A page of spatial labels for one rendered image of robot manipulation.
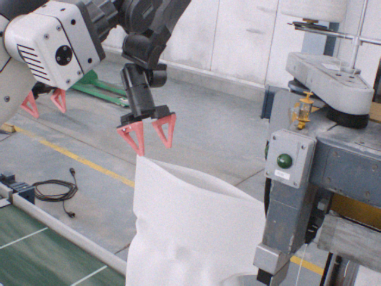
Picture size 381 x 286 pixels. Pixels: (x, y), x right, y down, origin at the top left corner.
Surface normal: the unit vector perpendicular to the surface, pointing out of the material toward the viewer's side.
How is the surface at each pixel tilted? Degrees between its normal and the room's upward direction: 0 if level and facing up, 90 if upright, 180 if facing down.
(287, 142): 90
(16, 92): 93
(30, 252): 0
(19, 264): 0
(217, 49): 90
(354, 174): 90
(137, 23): 101
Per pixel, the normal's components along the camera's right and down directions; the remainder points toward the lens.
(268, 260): -0.59, 0.22
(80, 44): 0.77, 0.30
